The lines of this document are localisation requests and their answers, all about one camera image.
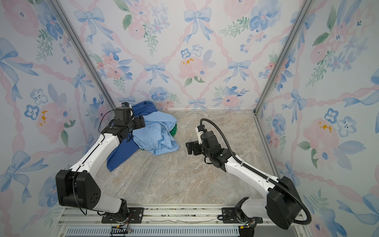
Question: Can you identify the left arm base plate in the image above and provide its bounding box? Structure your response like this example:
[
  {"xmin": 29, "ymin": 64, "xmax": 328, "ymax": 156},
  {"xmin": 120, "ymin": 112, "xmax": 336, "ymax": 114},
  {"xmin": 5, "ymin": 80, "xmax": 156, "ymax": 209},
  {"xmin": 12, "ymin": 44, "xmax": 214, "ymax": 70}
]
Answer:
[{"xmin": 101, "ymin": 207, "xmax": 145, "ymax": 224}]

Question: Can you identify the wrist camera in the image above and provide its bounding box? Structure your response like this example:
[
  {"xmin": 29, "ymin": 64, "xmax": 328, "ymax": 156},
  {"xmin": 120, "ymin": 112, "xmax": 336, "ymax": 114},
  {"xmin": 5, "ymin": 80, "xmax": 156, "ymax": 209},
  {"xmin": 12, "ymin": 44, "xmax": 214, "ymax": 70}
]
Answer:
[
  {"xmin": 195, "ymin": 124, "xmax": 207, "ymax": 145},
  {"xmin": 121, "ymin": 102, "xmax": 133, "ymax": 120}
]

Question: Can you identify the left aluminium corner post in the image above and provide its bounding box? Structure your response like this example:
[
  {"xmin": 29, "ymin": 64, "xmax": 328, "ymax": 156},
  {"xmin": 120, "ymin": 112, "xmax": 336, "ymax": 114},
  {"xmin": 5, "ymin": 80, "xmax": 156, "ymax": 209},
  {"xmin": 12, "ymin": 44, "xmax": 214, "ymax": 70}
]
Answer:
[{"xmin": 47, "ymin": 0, "xmax": 116, "ymax": 109}]

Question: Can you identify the green cloth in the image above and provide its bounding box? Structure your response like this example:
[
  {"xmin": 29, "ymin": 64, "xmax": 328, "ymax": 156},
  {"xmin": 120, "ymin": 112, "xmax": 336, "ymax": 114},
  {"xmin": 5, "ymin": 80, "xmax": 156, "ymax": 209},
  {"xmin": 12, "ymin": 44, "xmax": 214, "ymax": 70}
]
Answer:
[{"xmin": 169, "ymin": 124, "xmax": 177, "ymax": 137}]

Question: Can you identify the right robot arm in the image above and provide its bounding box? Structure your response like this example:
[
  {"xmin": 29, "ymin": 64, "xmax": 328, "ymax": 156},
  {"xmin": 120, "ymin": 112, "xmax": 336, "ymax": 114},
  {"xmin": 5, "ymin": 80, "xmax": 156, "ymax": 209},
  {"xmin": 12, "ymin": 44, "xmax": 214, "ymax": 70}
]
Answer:
[{"xmin": 186, "ymin": 131, "xmax": 302, "ymax": 230}]

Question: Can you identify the aluminium corner post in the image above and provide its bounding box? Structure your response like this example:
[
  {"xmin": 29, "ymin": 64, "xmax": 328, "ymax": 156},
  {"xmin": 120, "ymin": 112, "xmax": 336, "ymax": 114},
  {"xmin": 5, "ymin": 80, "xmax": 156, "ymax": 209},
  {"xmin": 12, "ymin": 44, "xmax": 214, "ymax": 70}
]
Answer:
[
  {"xmin": 47, "ymin": 0, "xmax": 116, "ymax": 109},
  {"xmin": 254, "ymin": 0, "xmax": 313, "ymax": 116}
]

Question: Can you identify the black corrugated cable conduit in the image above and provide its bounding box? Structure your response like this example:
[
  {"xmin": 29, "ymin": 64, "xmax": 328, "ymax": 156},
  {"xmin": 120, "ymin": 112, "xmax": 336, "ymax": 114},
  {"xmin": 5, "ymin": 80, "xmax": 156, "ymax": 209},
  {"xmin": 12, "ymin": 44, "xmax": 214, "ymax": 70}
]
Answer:
[{"xmin": 199, "ymin": 118, "xmax": 312, "ymax": 225}]

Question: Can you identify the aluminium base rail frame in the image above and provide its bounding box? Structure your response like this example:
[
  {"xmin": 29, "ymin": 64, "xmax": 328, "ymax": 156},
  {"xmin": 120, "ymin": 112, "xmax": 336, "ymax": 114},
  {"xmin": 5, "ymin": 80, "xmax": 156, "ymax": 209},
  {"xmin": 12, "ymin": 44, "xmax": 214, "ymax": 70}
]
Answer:
[{"xmin": 53, "ymin": 204, "xmax": 311, "ymax": 237}]

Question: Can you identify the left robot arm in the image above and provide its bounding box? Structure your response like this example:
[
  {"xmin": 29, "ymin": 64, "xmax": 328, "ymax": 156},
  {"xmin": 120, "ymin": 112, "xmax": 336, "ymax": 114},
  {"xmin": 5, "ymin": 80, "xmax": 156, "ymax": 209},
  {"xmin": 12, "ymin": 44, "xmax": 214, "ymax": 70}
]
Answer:
[{"xmin": 55, "ymin": 116, "xmax": 145, "ymax": 223}]

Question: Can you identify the dark blue cloth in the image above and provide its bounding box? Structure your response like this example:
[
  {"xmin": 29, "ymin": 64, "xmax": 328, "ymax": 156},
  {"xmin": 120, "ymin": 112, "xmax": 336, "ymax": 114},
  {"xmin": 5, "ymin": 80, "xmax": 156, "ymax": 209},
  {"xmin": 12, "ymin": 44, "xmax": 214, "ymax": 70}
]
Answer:
[{"xmin": 107, "ymin": 101, "xmax": 158, "ymax": 171}]

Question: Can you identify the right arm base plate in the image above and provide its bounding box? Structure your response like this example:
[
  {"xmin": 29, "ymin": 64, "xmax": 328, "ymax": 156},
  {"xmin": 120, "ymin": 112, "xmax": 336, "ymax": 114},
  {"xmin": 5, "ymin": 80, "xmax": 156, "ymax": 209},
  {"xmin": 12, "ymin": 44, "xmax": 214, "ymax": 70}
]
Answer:
[{"xmin": 217, "ymin": 207, "xmax": 263, "ymax": 225}]

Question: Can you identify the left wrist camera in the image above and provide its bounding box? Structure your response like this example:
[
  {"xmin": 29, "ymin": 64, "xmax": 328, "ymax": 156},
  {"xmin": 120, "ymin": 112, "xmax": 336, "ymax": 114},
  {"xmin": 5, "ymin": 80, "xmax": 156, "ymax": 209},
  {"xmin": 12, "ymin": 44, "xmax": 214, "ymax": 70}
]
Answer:
[{"xmin": 121, "ymin": 102, "xmax": 133, "ymax": 120}]

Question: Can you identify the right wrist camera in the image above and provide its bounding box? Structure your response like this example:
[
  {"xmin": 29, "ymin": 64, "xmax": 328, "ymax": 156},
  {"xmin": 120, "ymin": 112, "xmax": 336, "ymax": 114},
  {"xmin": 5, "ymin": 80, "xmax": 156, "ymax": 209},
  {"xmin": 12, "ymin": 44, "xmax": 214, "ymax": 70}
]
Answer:
[{"xmin": 195, "ymin": 124, "xmax": 207, "ymax": 145}]

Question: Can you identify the right aluminium corner post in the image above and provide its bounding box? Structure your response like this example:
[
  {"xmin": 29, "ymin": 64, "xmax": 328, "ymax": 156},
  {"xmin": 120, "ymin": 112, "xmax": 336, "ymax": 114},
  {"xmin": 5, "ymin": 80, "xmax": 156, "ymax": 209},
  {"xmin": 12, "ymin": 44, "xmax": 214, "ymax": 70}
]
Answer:
[{"xmin": 254, "ymin": 0, "xmax": 313, "ymax": 116}]

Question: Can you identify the light blue cloth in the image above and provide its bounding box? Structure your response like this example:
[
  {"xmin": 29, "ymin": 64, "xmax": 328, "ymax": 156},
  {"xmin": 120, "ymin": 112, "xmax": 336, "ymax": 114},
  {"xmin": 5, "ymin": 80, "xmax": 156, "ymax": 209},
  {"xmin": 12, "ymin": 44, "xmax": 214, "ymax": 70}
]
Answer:
[{"xmin": 133, "ymin": 111, "xmax": 179, "ymax": 156}]

